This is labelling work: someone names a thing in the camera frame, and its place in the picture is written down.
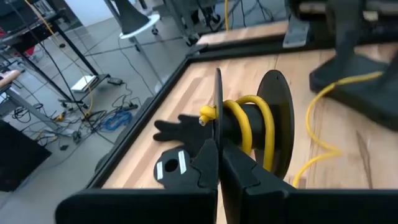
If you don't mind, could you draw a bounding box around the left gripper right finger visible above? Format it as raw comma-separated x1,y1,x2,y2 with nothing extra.
219,141,398,224

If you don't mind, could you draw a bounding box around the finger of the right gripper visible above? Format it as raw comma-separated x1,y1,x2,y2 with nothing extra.
334,39,368,73
384,51,398,86

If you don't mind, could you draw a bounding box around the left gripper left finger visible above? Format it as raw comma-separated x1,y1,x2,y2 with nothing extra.
55,138,220,224

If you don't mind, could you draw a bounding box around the black spool with white labels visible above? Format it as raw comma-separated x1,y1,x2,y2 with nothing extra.
153,147,200,190

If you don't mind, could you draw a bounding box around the black soft pouch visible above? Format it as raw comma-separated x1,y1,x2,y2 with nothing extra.
308,52,398,131

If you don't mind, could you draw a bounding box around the yellow cord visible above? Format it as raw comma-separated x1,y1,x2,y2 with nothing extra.
198,71,384,189

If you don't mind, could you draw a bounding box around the plain black spool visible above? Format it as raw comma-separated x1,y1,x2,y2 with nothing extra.
213,67,295,180

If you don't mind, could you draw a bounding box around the grey and black work glove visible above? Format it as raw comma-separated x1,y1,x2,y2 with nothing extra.
153,114,215,156

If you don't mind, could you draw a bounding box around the black floor box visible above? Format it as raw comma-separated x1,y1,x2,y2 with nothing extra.
0,119,53,193

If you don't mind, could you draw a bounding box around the white flat box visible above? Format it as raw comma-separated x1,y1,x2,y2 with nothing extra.
70,74,98,93

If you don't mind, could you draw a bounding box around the black-legged table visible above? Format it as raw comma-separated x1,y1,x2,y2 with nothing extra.
0,0,111,105

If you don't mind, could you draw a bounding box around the wood-edged grey-leg desk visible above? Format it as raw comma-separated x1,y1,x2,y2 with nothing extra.
0,70,63,133

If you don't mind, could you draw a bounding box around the yellow hanging extension cable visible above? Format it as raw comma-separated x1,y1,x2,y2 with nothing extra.
223,0,231,32

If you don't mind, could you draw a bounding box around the blue floor cable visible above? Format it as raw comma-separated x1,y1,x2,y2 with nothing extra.
101,109,134,132

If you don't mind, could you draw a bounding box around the thin yellow cable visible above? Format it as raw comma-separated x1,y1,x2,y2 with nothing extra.
23,0,95,121

